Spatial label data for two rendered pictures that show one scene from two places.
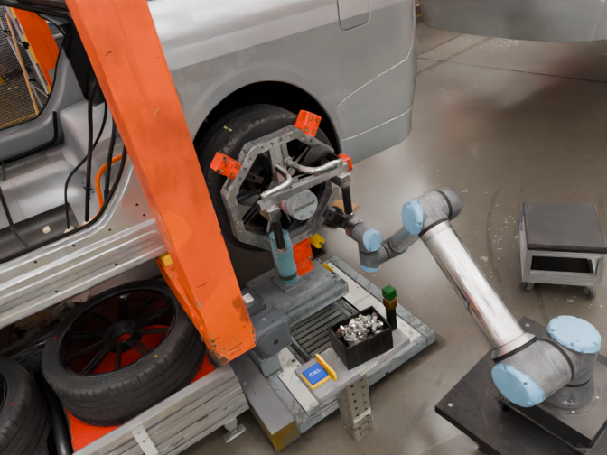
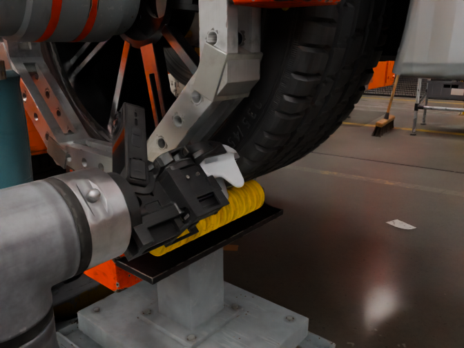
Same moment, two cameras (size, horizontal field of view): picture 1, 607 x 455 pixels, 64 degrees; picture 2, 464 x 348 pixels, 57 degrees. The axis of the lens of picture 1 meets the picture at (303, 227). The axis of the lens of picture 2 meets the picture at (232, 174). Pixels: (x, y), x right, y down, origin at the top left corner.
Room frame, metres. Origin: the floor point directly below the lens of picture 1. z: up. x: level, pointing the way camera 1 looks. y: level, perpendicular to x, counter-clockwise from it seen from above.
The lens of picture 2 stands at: (1.78, -0.62, 0.78)
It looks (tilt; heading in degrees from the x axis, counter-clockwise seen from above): 17 degrees down; 66
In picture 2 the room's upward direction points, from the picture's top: straight up
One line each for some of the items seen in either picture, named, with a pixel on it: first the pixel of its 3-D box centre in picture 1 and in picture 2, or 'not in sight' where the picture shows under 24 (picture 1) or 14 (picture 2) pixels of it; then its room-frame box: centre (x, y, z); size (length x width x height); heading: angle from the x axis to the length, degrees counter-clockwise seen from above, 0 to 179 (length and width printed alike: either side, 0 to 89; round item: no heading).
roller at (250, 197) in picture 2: (306, 232); (208, 213); (2.01, -0.01, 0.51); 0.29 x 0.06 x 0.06; 26
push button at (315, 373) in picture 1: (315, 374); not in sight; (1.17, 0.07, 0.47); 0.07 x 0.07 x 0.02; 26
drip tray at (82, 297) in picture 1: (51, 314); not in sight; (2.39, 1.66, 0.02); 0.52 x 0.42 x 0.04; 110
